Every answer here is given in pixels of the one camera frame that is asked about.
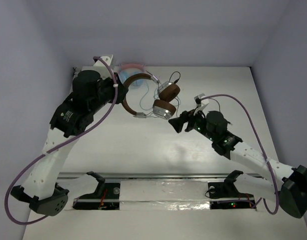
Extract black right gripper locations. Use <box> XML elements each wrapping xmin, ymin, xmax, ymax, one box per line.
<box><xmin>168</xmin><ymin>106</ymin><xmax>216</xmax><ymax>142</ymax></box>

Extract brown silver headphones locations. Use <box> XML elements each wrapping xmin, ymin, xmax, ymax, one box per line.
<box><xmin>123</xmin><ymin>72</ymin><xmax>181</xmax><ymax>120</ymax></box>

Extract thin black headphone cable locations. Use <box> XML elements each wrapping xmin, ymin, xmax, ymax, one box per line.
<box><xmin>143</xmin><ymin>71</ymin><xmax>222</xmax><ymax>118</ymax></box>

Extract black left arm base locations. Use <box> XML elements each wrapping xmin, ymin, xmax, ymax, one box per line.
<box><xmin>72</xmin><ymin>171</ymin><xmax>121</xmax><ymax>211</ymax></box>

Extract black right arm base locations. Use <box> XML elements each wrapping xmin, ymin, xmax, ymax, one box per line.
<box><xmin>204</xmin><ymin>170</ymin><xmax>257</xmax><ymax>210</ymax></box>

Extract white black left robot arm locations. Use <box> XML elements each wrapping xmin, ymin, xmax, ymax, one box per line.
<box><xmin>4</xmin><ymin>70</ymin><xmax>128</xmax><ymax>218</ymax></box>

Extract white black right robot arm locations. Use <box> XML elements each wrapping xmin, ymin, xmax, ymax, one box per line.
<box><xmin>168</xmin><ymin>110</ymin><xmax>307</xmax><ymax>219</ymax></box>

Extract blue pink headphones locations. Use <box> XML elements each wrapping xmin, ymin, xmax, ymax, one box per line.
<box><xmin>117</xmin><ymin>63</ymin><xmax>145</xmax><ymax>84</ymax></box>

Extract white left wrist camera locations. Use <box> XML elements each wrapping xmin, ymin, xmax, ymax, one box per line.
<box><xmin>93</xmin><ymin>54</ymin><xmax>116</xmax><ymax>69</ymax></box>

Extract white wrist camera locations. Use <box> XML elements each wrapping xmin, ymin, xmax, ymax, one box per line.
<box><xmin>193</xmin><ymin>93</ymin><xmax>210</xmax><ymax>116</ymax></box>
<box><xmin>93</xmin><ymin>54</ymin><xmax>116</xmax><ymax>69</ymax></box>

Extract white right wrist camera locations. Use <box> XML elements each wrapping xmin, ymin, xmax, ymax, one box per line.
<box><xmin>193</xmin><ymin>93</ymin><xmax>210</xmax><ymax>116</ymax></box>

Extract thin blue headphone cable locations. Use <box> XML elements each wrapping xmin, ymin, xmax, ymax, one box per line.
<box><xmin>139</xmin><ymin>82</ymin><xmax>182</xmax><ymax>112</ymax></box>

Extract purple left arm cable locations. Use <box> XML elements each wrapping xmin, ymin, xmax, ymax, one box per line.
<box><xmin>3</xmin><ymin>56</ymin><xmax>119</xmax><ymax>226</ymax></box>

